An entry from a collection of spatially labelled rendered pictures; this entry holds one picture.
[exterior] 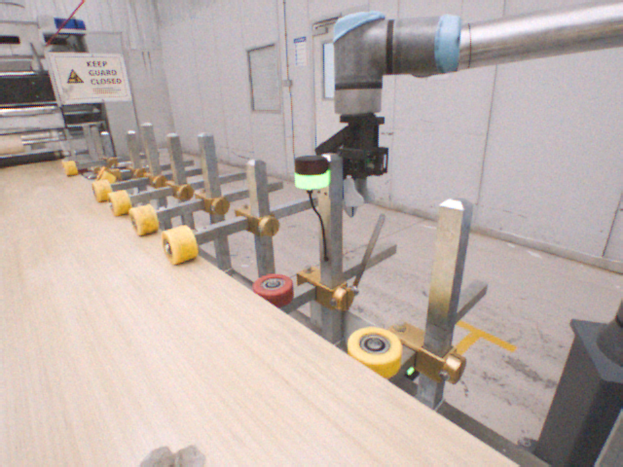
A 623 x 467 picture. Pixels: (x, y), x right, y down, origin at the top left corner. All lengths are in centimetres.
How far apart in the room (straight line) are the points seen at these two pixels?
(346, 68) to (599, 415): 105
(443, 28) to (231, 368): 61
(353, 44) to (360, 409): 56
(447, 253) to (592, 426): 81
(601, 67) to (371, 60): 254
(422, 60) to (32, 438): 76
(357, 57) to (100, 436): 66
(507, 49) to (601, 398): 87
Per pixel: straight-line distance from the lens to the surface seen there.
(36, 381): 63
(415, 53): 65
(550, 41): 83
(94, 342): 65
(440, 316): 58
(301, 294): 73
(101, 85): 304
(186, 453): 43
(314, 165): 59
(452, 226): 51
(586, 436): 126
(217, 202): 104
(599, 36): 86
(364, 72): 65
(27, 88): 301
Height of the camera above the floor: 125
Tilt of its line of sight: 22 degrees down
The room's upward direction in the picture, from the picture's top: 2 degrees counter-clockwise
